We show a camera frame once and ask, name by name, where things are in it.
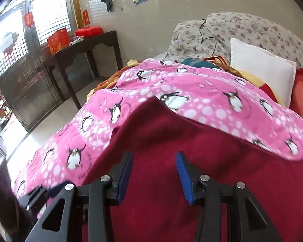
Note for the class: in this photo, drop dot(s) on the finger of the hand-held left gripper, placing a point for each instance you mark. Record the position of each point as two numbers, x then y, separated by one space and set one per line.
35 198

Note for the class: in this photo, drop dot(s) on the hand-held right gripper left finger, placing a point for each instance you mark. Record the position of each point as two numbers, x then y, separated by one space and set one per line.
123 176

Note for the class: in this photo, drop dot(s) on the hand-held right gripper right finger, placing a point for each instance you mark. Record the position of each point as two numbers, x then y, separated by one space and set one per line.
184 179

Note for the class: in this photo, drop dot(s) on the dark red fleece garment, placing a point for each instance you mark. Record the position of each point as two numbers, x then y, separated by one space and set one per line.
204 161

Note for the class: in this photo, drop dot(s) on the pink penguin print blanket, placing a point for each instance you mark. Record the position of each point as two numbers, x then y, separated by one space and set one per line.
202 90

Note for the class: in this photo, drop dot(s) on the teal cloth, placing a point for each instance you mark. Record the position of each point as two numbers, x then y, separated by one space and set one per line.
197 63

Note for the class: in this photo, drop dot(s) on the dark lattice door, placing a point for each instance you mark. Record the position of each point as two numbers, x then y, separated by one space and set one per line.
27 80

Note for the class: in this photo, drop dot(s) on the white pillow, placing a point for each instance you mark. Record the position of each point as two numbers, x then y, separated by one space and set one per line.
260 65

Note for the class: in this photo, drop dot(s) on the dark wooden side table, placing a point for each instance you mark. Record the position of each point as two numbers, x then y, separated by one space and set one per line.
85 44

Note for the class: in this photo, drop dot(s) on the flat red gift box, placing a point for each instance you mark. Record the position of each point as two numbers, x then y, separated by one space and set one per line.
89 31

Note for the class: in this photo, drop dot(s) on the tall red gift box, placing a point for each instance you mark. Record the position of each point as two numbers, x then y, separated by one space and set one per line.
58 40

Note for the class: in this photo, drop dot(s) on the floral grey pillows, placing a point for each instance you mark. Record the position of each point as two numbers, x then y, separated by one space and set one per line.
247 27

